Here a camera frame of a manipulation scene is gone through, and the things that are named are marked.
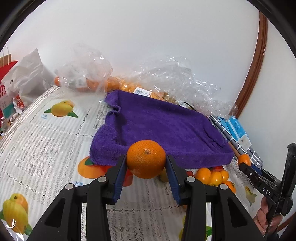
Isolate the large orange front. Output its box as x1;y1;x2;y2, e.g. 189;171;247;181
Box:
222;181;236;194

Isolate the small orange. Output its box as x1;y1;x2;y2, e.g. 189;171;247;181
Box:
195;168;211;185
220;170;229;182

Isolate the yellow orange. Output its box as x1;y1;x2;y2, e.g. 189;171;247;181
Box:
208;172;223;186

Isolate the person's right hand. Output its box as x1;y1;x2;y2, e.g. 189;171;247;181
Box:
253;197;283;235

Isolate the grey checked folded cloth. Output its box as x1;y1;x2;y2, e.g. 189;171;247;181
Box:
208;115;263;169

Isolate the blue white tissue pack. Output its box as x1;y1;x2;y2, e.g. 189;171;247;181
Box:
226;116;251;151

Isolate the fruit print tablecloth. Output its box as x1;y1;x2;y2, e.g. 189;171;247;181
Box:
0;85;265;241

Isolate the brown kiwi back left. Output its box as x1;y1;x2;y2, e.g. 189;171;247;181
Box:
158;168;169;183

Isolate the purple towel tray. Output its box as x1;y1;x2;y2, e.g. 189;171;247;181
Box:
89;90;234;169

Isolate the red paper shopping bag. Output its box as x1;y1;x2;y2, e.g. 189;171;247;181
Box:
0;61;18;122

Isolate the crumpled clear plastic wrap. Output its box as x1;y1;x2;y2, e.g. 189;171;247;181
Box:
128;56;238;119

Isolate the white plastic bag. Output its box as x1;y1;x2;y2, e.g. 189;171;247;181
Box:
2;49;56;114

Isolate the clear bag of oranges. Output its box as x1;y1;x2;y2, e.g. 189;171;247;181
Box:
54;44;124;93

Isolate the brown paper shopping bag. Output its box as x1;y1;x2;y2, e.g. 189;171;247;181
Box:
0;46;11;67

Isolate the brown wooden door frame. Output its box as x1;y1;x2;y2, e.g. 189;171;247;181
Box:
235;12;268;118

